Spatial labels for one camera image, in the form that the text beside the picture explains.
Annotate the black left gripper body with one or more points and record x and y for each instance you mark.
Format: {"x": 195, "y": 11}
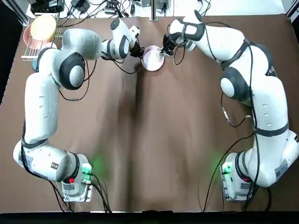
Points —
{"x": 134, "y": 50}

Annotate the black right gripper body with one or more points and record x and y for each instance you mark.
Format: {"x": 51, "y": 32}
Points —
{"x": 169, "y": 42}

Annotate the pink plate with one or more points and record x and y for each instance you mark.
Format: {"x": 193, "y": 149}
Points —
{"x": 151, "y": 61}

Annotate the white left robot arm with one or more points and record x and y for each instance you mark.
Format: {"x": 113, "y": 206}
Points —
{"x": 39, "y": 112}

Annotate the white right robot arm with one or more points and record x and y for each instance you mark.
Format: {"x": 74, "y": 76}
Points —
{"x": 271, "y": 112}

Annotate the yellow plate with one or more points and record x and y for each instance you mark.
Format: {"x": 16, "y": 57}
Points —
{"x": 43, "y": 28}

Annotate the grey USB hub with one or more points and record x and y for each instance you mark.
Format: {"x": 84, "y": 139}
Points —
{"x": 112, "y": 8}

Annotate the black power adapter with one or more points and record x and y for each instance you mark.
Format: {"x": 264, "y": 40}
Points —
{"x": 80, "y": 5}

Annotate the small pink bowl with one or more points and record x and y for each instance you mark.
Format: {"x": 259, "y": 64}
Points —
{"x": 53, "y": 45}

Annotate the black electronic box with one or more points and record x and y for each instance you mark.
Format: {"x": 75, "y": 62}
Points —
{"x": 46, "y": 5}

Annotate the blue bowl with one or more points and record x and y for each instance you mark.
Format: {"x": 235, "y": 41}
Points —
{"x": 35, "y": 65}

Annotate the salmon pink bowl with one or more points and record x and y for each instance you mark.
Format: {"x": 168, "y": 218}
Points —
{"x": 27, "y": 37}

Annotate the silver metal post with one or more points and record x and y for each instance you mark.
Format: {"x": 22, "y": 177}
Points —
{"x": 154, "y": 10}

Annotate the silver aluminium frame rail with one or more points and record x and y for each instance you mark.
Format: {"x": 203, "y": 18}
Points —
{"x": 292, "y": 10}
{"x": 24, "y": 16}

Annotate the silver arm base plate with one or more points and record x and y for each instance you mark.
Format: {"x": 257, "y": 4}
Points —
{"x": 87, "y": 197}
{"x": 225, "y": 186}

